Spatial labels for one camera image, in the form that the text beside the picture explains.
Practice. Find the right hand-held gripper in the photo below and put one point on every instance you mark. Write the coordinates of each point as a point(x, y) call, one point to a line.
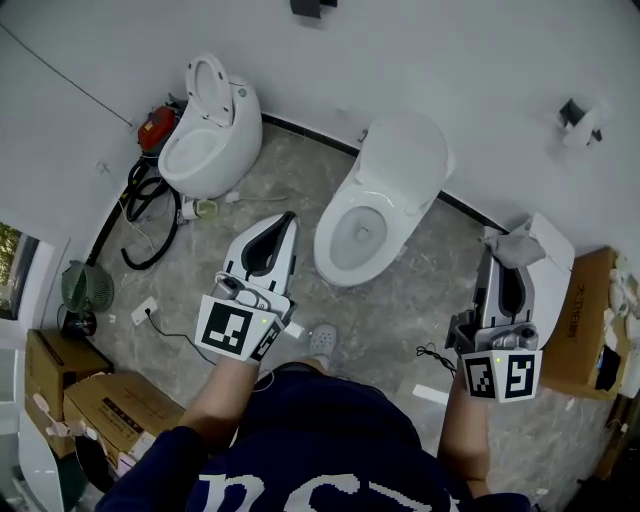
point(520, 375)

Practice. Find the large labelled cardboard box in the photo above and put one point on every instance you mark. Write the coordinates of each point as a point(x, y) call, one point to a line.
point(125, 405)

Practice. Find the small cardboard box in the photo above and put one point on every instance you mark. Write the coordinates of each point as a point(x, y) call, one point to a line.
point(50, 365)

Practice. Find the black wall paper holder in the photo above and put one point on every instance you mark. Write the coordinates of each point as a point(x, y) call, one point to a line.
point(307, 6)

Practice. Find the white toilet bowl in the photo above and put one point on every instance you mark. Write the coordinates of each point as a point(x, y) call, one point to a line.
point(357, 240)

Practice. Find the grey cleaning cloth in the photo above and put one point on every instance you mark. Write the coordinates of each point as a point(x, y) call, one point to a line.
point(515, 247)

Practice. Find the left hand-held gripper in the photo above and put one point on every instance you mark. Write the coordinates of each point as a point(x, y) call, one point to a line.
point(225, 327)

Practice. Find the small green fan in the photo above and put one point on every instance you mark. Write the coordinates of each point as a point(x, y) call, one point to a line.
point(87, 287)

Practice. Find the person's right forearm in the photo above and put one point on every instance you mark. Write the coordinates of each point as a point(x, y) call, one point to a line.
point(462, 435)

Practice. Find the black holder with white paper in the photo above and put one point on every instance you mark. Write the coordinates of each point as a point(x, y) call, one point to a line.
point(582, 122)

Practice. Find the glass window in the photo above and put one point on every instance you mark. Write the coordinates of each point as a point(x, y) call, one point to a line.
point(15, 270)

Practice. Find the pale green brush holder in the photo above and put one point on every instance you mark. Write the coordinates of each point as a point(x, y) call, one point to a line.
point(205, 209)

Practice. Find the red machine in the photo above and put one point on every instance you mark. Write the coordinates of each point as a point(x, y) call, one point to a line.
point(155, 127)

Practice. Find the navy shirt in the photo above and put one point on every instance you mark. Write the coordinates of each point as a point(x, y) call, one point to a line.
point(325, 440)

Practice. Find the white floor power socket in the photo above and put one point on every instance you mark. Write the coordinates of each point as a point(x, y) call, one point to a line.
point(142, 312)

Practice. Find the egg-shaped white toilet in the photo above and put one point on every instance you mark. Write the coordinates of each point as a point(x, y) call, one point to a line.
point(220, 160)

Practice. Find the open cardboard box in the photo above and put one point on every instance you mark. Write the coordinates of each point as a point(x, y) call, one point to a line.
point(580, 320)

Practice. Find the person's left forearm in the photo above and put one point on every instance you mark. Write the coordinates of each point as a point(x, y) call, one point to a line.
point(220, 400)

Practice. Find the white clog shoe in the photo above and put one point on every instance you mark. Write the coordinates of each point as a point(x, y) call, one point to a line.
point(324, 342)

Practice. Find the white ceramic fixture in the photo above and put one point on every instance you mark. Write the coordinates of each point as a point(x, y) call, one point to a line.
point(42, 465)

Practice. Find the white toilet lid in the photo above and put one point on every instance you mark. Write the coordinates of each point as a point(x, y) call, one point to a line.
point(400, 150)

